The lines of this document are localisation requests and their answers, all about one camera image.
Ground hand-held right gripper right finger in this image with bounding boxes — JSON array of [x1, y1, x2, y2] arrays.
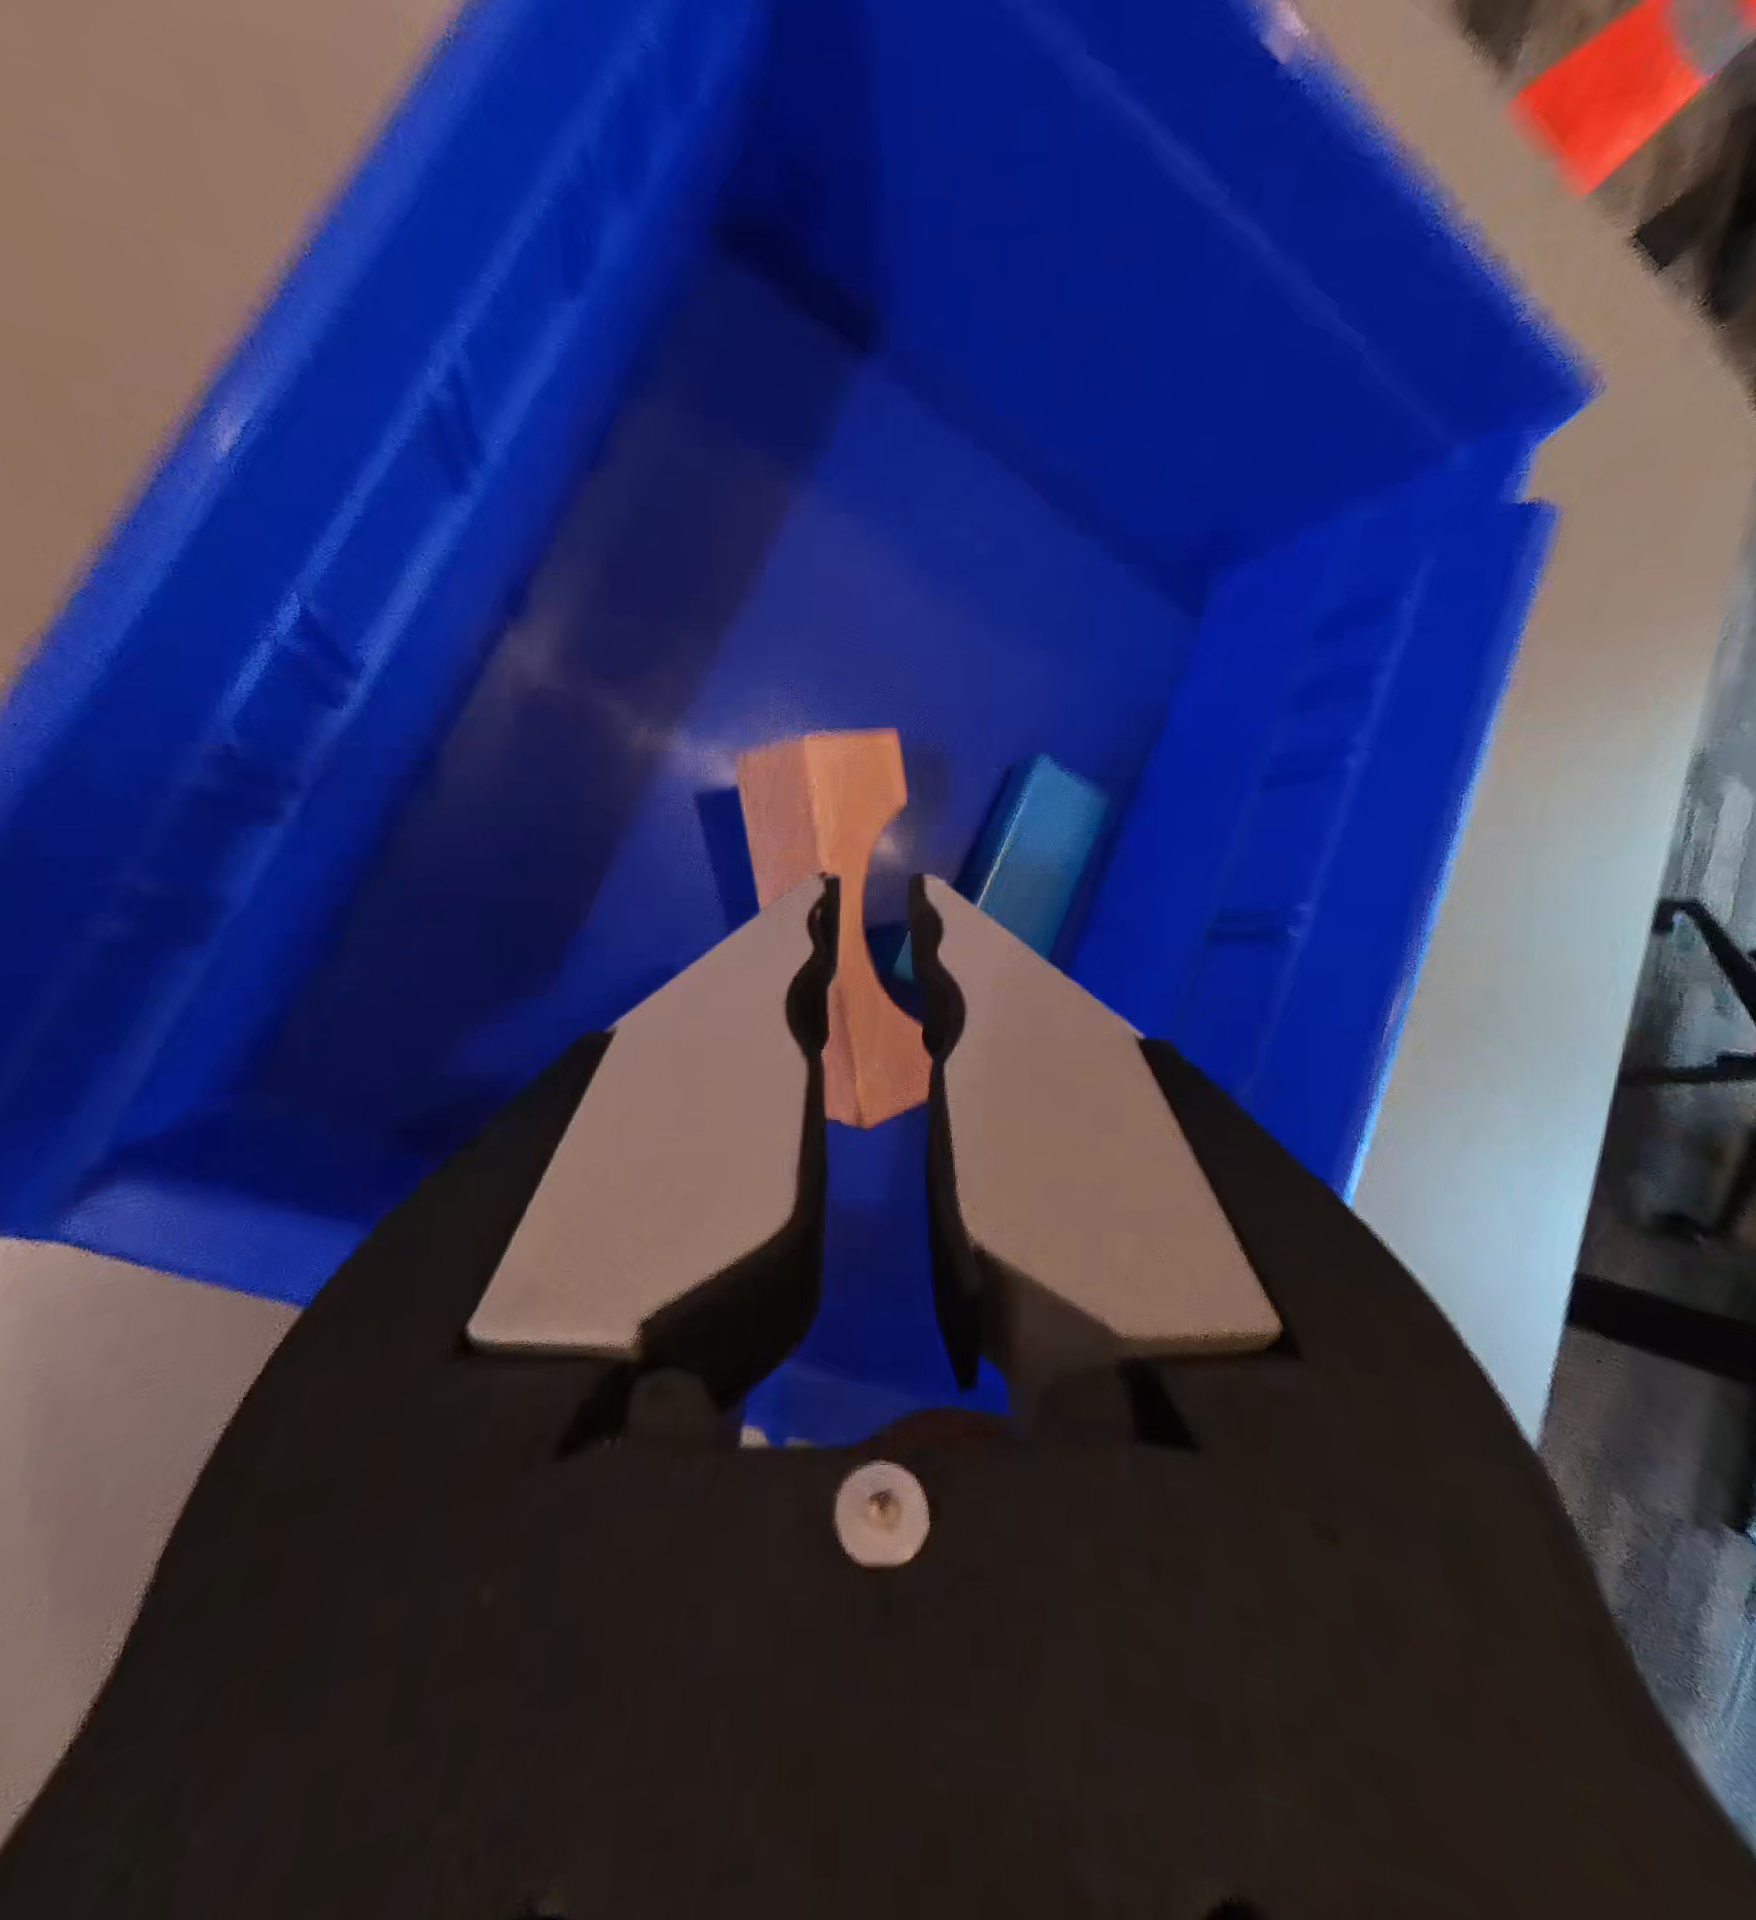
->
[[908, 873, 1286, 1389]]

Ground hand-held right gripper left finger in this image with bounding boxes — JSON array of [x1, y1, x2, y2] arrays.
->
[[464, 873, 837, 1403]]

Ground natural wooden arch block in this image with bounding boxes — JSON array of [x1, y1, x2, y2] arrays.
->
[[734, 727, 917, 1127]]

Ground blue plastic bin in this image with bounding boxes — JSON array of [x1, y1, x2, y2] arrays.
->
[[0, 0, 1599, 1442]]

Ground black chair base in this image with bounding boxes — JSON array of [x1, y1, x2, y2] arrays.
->
[[1563, 895, 1756, 1427]]

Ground orange traffic cone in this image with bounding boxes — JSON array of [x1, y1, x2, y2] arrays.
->
[[1511, 0, 1756, 193]]

